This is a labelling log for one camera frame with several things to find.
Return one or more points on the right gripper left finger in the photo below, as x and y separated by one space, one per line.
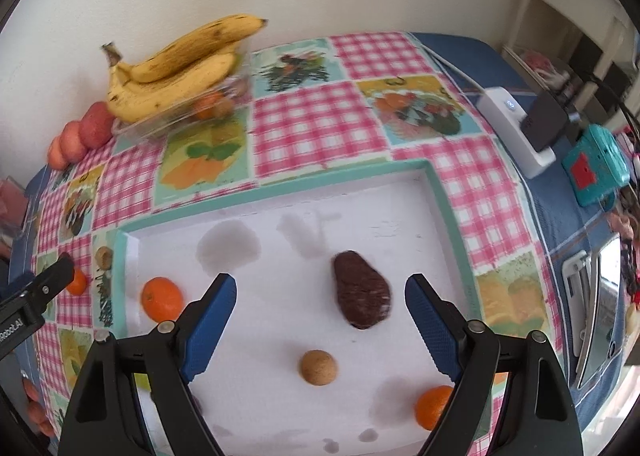
202 323

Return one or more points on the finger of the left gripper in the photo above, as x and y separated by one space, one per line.
51 282

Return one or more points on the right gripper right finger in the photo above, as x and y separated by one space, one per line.
437 324

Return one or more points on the orange tangerine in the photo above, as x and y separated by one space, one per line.
79 283
161 299
430 405

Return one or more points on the dark avocado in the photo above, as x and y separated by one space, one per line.
362 293

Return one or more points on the brown round kiwi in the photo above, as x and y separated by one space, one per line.
318 368

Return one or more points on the orange tangerine at tray corner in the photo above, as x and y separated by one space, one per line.
430 405

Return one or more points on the clear acrylic box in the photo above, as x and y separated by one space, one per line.
14 206

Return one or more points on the white tray with teal rim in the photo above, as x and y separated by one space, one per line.
278 243

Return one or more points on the small orange-red apple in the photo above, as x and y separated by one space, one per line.
55 157

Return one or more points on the middle red apple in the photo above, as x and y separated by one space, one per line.
73 149

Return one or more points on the silver metal tray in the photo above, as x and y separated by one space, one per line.
592 285

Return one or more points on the large red apple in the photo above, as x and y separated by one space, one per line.
95 128

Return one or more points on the lower yellow banana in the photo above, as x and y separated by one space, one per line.
131 101

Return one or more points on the yellow banana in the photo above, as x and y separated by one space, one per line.
189 48
131 101

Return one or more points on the teal toy case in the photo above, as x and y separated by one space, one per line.
595 166

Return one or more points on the white power strip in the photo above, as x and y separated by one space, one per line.
505 116

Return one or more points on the black power adapter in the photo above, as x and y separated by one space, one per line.
546 120

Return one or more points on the clear plastic fruit container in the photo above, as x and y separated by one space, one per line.
215 103

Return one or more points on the pink checkered fruit tablecloth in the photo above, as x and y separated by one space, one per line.
317 106

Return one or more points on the upper yellow banana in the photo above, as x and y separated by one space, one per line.
189 48

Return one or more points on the white shelf unit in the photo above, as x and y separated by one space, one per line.
605 22

